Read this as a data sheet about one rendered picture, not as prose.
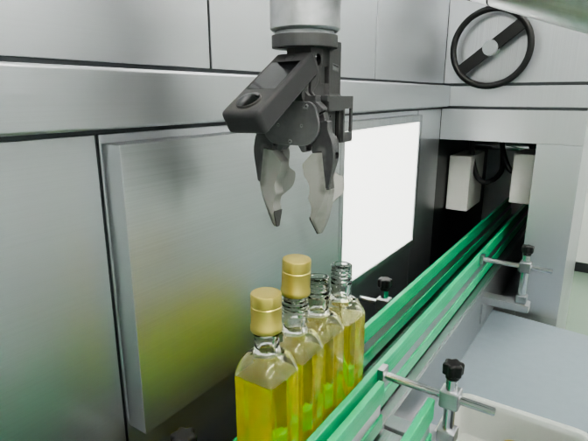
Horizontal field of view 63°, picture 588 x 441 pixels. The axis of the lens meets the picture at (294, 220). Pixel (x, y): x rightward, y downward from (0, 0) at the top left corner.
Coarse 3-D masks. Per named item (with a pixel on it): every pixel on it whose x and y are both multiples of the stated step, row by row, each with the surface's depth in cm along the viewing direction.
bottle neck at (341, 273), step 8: (336, 264) 67; (344, 264) 67; (352, 264) 67; (336, 272) 65; (344, 272) 65; (336, 280) 66; (344, 280) 66; (336, 288) 66; (344, 288) 66; (336, 296) 66; (344, 296) 66
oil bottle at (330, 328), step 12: (312, 324) 61; (324, 324) 61; (336, 324) 62; (324, 336) 60; (336, 336) 62; (324, 348) 60; (336, 348) 63; (324, 360) 61; (336, 360) 63; (324, 372) 61; (336, 372) 64; (324, 384) 62; (336, 384) 64; (324, 396) 62; (336, 396) 65; (324, 408) 63; (324, 420) 63
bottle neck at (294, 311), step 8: (288, 304) 56; (296, 304) 56; (304, 304) 56; (288, 312) 56; (296, 312) 56; (304, 312) 57; (288, 320) 57; (296, 320) 56; (304, 320) 57; (288, 328) 57; (296, 328) 57; (304, 328) 57
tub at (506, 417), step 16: (480, 400) 86; (464, 416) 87; (480, 416) 86; (496, 416) 84; (512, 416) 83; (528, 416) 81; (464, 432) 88; (480, 432) 86; (496, 432) 85; (512, 432) 83; (528, 432) 82; (544, 432) 80; (560, 432) 79; (576, 432) 78
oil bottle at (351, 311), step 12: (336, 300) 66; (348, 300) 66; (336, 312) 65; (348, 312) 65; (360, 312) 67; (348, 324) 65; (360, 324) 68; (348, 336) 65; (360, 336) 68; (348, 348) 66; (360, 348) 69; (348, 360) 66; (360, 360) 70; (348, 372) 67; (360, 372) 70; (348, 384) 67
